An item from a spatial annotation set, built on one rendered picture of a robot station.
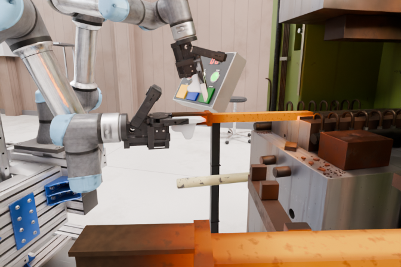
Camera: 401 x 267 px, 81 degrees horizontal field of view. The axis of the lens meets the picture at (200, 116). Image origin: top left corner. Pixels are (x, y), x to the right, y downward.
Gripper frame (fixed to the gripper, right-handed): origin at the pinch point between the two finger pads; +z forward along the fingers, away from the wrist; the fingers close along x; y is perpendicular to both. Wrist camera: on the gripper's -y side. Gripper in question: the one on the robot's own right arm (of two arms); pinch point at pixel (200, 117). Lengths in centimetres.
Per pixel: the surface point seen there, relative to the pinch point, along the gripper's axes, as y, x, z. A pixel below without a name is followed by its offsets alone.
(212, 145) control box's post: 28, -56, 18
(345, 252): -0.5, 47.9, 0.4
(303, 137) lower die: 5.5, 5.2, 27.7
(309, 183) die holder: 12.4, 17.2, 21.8
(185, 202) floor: 100, -118, 13
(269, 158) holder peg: 12.5, 2.1, 19.8
